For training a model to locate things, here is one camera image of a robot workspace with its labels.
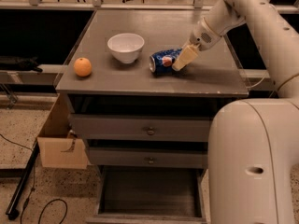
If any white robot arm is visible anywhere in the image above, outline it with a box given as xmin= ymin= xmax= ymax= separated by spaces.
xmin=172 ymin=0 xmax=299 ymax=224

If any grey drawer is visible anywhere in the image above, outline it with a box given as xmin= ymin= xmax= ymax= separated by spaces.
xmin=67 ymin=94 xmax=233 ymax=143
xmin=86 ymin=166 xmax=207 ymax=224
xmin=86 ymin=140 xmax=208 ymax=169

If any grey bottom drawer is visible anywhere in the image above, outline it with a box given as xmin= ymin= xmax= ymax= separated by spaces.
xmin=86 ymin=166 xmax=207 ymax=224

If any orange fruit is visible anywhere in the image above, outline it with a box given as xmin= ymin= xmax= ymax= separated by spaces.
xmin=73 ymin=58 xmax=92 ymax=77

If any grey middle drawer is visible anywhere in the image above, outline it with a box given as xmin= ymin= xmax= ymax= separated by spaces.
xmin=86 ymin=140 xmax=208 ymax=169

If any grey drawer cabinet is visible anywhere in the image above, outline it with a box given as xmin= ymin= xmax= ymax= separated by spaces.
xmin=55 ymin=9 xmax=249 ymax=224

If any black floor cable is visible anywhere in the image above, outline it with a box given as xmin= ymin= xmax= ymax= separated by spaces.
xmin=0 ymin=133 xmax=69 ymax=224

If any blue pepsi can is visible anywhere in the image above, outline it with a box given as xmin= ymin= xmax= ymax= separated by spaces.
xmin=149 ymin=49 xmax=181 ymax=75

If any black bag on shelf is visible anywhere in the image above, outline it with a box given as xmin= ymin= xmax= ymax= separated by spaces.
xmin=0 ymin=56 xmax=43 ymax=72

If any cardboard box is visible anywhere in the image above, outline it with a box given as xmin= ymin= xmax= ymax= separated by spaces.
xmin=37 ymin=96 xmax=90 ymax=169

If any metal railing frame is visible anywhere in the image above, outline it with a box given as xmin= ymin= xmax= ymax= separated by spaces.
xmin=0 ymin=0 xmax=299 ymax=16

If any grey top drawer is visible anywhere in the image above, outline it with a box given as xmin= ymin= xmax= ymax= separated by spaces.
xmin=67 ymin=94 xmax=233 ymax=143

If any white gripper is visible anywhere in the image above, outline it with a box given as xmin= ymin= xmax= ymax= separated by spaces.
xmin=172 ymin=18 xmax=221 ymax=71

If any black bar on floor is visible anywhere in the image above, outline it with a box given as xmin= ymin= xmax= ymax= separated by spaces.
xmin=6 ymin=142 xmax=39 ymax=220

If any white cable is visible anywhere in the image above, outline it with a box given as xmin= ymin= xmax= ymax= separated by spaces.
xmin=246 ymin=68 xmax=271 ymax=91

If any white ceramic bowl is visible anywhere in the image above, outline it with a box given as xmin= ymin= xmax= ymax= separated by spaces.
xmin=107 ymin=33 xmax=145 ymax=63

